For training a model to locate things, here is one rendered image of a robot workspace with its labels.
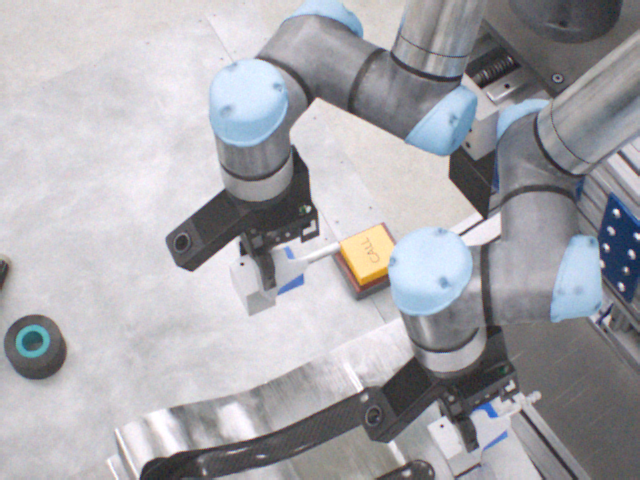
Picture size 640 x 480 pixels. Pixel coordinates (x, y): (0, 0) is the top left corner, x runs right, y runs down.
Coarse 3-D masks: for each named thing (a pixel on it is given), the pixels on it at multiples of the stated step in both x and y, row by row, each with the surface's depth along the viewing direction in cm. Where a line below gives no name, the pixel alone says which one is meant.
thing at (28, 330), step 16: (16, 320) 164; (32, 320) 164; (48, 320) 164; (16, 336) 163; (32, 336) 165; (48, 336) 163; (16, 352) 162; (32, 352) 162; (48, 352) 162; (64, 352) 164; (16, 368) 162; (32, 368) 161; (48, 368) 162
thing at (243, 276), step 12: (288, 252) 155; (312, 252) 156; (324, 252) 156; (240, 264) 154; (252, 264) 153; (240, 276) 152; (252, 276) 152; (300, 276) 154; (240, 288) 152; (252, 288) 152; (288, 288) 155; (240, 300) 156; (252, 300) 153; (264, 300) 154; (252, 312) 155
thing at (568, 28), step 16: (512, 0) 160; (528, 0) 157; (544, 0) 155; (560, 0) 154; (576, 0) 153; (592, 0) 154; (608, 0) 155; (528, 16) 158; (544, 16) 156; (560, 16) 157; (576, 16) 155; (592, 16) 155; (608, 16) 157; (544, 32) 158; (560, 32) 157; (576, 32) 157; (592, 32) 157
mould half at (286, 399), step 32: (352, 352) 154; (384, 352) 154; (288, 384) 153; (320, 384) 153; (352, 384) 153; (160, 416) 146; (192, 416) 148; (224, 416) 150; (256, 416) 151; (288, 416) 151; (128, 448) 144; (160, 448) 144; (192, 448) 145; (320, 448) 149; (352, 448) 149; (384, 448) 148; (416, 448) 148
